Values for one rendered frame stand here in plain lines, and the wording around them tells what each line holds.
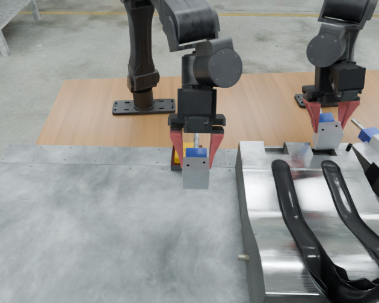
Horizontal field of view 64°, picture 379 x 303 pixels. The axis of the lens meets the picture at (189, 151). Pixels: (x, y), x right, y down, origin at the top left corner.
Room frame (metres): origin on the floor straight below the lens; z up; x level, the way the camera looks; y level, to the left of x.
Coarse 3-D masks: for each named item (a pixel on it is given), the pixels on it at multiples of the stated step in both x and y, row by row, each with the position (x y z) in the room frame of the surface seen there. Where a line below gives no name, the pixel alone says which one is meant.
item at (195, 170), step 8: (192, 152) 0.44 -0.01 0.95; (200, 152) 0.44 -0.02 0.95; (184, 160) 0.41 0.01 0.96; (192, 160) 0.41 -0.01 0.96; (200, 160) 0.41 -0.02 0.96; (208, 160) 0.41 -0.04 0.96; (184, 168) 0.39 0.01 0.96; (192, 168) 0.39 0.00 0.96; (200, 168) 0.39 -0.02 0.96; (208, 168) 0.39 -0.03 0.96; (184, 176) 0.38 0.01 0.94; (192, 176) 0.38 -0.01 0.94; (200, 176) 0.38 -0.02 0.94; (208, 176) 0.38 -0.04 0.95; (184, 184) 0.38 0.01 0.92; (192, 184) 0.38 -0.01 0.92; (200, 184) 0.38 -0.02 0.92; (208, 184) 0.38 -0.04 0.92
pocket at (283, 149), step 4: (284, 144) 0.54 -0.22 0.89; (268, 148) 0.54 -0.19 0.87; (272, 148) 0.54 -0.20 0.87; (276, 148) 0.54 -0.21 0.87; (280, 148) 0.54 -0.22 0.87; (284, 148) 0.54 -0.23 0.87; (268, 152) 0.53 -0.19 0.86; (272, 152) 0.53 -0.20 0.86; (276, 152) 0.53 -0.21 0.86; (280, 152) 0.53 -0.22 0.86; (284, 152) 0.53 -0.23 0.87; (288, 152) 0.51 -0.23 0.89
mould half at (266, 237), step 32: (256, 160) 0.48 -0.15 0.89; (288, 160) 0.48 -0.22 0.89; (320, 160) 0.48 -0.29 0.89; (352, 160) 0.48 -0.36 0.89; (256, 192) 0.39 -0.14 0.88; (320, 192) 0.39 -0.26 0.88; (352, 192) 0.39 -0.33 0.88; (256, 224) 0.31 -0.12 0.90; (320, 224) 0.31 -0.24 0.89; (256, 256) 0.24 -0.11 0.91; (288, 256) 0.23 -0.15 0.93; (352, 256) 0.23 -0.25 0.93; (256, 288) 0.20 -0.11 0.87; (288, 288) 0.18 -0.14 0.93
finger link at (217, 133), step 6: (210, 126) 0.41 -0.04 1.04; (216, 126) 0.44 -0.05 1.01; (222, 126) 0.45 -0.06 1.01; (186, 132) 0.41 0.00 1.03; (192, 132) 0.41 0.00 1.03; (198, 132) 0.41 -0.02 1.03; (204, 132) 0.41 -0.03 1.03; (210, 132) 0.41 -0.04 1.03; (216, 132) 0.41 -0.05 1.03; (222, 132) 0.41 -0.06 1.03; (210, 138) 0.45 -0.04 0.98; (216, 138) 0.40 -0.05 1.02; (222, 138) 0.40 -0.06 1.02; (210, 144) 0.43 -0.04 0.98; (216, 144) 0.40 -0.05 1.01; (210, 150) 0.43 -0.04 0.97; (216, 150) 0.40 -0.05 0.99; (210, 156) 0.40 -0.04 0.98; (210, 162) 0.40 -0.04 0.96; (210, 168) 0.40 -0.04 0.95
